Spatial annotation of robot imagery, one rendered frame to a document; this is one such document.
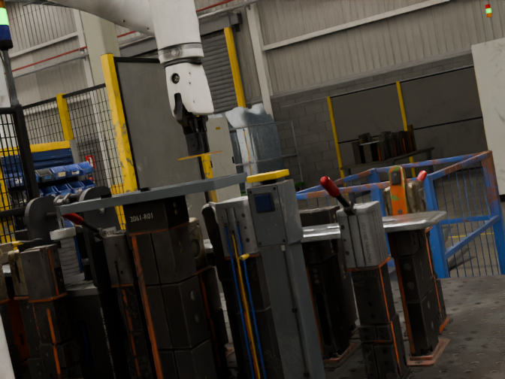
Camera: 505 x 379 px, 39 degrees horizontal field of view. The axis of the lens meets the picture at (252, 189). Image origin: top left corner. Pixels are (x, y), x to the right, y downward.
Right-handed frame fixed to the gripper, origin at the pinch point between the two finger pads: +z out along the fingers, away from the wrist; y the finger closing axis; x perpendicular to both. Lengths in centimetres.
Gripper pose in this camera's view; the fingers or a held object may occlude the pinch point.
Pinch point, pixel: (198, 144)
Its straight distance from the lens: 138.4
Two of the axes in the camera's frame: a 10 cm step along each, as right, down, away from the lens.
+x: -9.2, 1.5, 3.5
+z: 1.8, 9.8, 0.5
